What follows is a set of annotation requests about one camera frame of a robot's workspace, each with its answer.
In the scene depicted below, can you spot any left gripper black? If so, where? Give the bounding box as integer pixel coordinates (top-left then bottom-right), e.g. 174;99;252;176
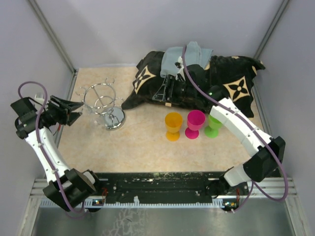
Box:
39;95;84;127

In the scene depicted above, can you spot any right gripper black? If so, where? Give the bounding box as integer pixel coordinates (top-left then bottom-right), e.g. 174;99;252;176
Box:
153;74;196;105

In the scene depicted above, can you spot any clear wine glass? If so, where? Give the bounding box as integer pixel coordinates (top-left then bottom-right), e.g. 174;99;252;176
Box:
81;106;103;127

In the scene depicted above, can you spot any orange wine glass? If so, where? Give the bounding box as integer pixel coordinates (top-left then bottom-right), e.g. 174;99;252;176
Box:
164;112;183;142

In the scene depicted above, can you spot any pink wine glass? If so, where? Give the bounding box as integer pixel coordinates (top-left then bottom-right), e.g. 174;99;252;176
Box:
185;110;206;139

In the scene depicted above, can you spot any green wine glass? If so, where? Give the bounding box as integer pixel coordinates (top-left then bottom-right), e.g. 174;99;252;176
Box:
204;115;222;138

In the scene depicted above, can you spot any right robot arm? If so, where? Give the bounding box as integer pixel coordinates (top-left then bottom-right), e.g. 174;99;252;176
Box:
152;75;285;195

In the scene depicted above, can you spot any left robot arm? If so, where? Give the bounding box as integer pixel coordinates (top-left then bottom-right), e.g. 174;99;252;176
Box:
10;96;102;212

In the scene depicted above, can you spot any light blue folded towel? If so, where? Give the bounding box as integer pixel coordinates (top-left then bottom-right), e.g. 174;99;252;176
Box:
160;41;213;78

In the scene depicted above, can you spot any black patterned blanket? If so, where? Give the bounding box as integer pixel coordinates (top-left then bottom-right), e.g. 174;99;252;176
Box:
122;51;265;118

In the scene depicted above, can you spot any chrome wire glass rack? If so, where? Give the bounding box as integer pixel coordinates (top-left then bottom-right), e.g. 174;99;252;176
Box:
75;78;126;131

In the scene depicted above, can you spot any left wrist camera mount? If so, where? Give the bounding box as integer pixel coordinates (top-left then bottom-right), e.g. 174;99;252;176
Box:
34;92;46;104

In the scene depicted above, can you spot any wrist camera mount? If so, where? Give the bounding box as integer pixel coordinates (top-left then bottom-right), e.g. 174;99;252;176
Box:
175;56;184;69
34;92;46;104

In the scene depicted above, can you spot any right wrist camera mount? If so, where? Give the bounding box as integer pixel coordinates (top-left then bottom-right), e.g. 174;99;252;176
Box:
175;56;184;69

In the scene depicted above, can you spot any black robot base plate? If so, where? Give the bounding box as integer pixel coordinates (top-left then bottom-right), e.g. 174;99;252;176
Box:
83;171;249;205

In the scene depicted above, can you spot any grey slotted cable duct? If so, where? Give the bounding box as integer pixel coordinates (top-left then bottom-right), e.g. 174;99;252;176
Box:
39;196;238;209

